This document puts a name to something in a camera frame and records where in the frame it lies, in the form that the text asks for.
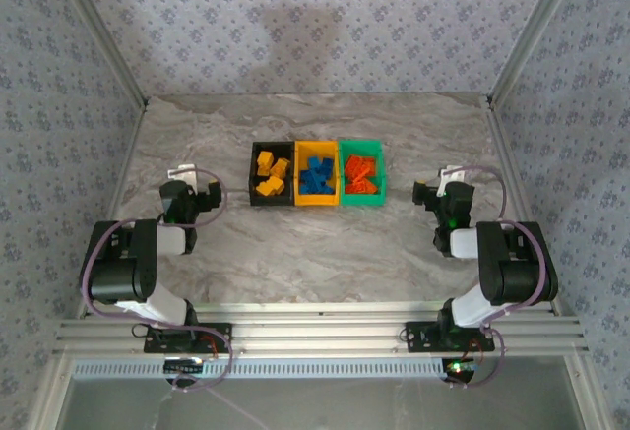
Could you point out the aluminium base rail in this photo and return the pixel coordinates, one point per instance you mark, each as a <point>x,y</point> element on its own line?
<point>320,331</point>

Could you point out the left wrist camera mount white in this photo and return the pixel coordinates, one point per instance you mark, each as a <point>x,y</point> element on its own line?
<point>182,172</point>

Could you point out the aluminium frame post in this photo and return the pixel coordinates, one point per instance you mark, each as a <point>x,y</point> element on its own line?
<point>532,31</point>
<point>49,400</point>
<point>101,31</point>
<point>588,400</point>

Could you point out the aluminium side rail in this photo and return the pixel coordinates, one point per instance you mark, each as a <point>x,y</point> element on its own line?
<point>114,203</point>
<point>517,179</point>

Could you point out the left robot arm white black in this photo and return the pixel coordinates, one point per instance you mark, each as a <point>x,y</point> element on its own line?
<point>123,272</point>

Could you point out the orange lego brick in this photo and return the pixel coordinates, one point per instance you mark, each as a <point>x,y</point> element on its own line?
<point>369,166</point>
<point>355,187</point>
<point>370,184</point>
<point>354,165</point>

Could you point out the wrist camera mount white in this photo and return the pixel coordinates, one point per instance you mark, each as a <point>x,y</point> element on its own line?
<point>452,174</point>
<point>182,172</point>

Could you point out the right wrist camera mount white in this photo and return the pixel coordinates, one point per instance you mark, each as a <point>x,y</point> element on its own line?
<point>452,174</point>

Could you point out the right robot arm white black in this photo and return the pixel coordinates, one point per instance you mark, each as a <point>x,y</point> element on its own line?
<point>517,272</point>

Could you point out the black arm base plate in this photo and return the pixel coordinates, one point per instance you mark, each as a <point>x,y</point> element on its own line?
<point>425,344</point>
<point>221,334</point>

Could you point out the yellow plastic bin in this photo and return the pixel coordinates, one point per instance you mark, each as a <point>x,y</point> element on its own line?
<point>317,200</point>

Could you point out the small circuit board with LED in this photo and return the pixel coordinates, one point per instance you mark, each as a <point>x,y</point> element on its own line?
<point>184,365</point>
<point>460,367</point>

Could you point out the black plastic bin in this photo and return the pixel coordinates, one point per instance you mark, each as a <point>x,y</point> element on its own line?
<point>253,174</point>

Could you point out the grey metal panel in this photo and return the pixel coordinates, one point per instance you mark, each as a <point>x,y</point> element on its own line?
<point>369,405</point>

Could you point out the green plastic bin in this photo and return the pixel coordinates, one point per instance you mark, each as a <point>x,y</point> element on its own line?
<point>361,200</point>

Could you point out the long yellow lego brick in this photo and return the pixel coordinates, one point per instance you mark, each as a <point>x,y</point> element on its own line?
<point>263,189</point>

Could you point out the long blue lego brick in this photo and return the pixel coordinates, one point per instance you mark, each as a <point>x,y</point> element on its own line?
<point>326,189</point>

